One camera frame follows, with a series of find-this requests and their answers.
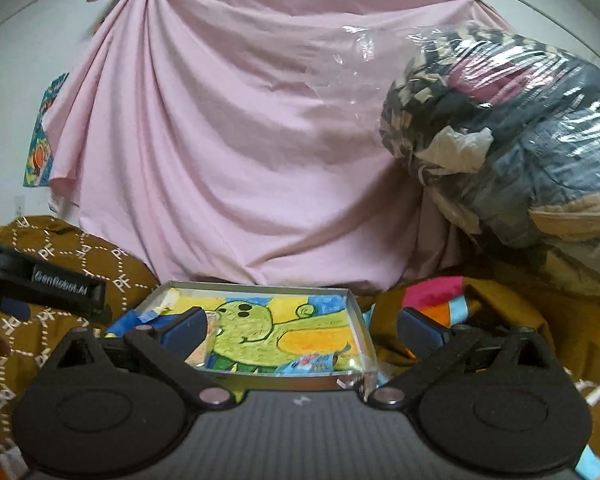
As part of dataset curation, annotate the colourful striped bed sheet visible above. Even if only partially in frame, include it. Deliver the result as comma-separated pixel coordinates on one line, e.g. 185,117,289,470
359,275,600,479

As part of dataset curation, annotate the small blue white wrapper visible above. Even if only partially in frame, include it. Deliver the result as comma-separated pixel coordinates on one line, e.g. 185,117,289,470
275,353,338,376

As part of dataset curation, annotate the orange white wafer snack pack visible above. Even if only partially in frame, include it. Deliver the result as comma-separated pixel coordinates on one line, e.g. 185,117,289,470
186,310,221,368

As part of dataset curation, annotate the brown PF patterned quilt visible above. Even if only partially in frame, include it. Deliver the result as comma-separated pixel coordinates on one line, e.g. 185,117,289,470
0,216,159,479

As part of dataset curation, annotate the white wall socket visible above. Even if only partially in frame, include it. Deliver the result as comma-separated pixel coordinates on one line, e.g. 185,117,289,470
14,195,25,218

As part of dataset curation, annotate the plastic bag of clothes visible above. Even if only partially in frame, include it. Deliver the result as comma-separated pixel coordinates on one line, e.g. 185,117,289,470
379,23,600,297

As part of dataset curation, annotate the pink hanging cloth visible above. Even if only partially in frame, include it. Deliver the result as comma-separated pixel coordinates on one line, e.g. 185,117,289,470
44,0,505,292

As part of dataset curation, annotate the grey cardboard tray box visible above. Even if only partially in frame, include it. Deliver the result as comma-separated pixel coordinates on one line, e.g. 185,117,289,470
106,281,378,394

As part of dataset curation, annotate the colourful cartoon wall poster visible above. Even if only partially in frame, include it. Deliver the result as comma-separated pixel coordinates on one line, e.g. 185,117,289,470
23,73,68,188

